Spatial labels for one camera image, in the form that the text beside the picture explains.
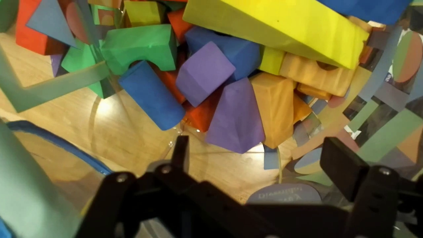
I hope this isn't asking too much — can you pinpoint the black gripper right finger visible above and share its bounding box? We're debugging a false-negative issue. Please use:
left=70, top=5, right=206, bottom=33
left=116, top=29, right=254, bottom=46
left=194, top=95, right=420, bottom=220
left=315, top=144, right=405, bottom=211
left=320, top=137, right=369, bottom=202

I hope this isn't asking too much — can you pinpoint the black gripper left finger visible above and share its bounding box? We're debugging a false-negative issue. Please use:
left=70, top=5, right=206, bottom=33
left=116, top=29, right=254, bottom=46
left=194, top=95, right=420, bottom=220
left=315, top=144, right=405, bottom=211
left=171, top=134, right=189, bottom=172

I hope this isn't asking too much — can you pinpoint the purple foam block in bag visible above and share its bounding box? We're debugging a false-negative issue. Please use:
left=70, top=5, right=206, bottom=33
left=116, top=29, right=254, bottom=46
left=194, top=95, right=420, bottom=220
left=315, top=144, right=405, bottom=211
left=206, top=79, right=265, bottom=153

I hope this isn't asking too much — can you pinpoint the large blue foam block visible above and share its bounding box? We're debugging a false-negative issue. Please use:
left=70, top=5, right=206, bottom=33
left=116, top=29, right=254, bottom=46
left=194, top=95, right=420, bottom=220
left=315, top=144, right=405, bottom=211
left=119, top=60, right=185, bottom=131

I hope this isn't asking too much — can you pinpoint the orange foam block in bag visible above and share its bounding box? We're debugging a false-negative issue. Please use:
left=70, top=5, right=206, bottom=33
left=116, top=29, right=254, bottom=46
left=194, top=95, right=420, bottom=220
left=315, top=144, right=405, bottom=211
left=251, top=72, right=296, bottom=148

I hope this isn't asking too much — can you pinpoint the clear plastic block bag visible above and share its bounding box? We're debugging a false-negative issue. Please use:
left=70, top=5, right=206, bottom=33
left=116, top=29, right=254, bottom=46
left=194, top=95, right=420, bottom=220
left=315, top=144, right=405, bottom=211
left=0, top=0, right=422, bottom=238

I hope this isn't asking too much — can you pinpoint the yellow foam wedge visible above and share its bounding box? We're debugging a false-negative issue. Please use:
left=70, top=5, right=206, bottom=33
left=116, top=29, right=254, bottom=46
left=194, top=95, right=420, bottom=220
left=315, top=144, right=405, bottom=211
left=183, top=0, right=369, bottom=68

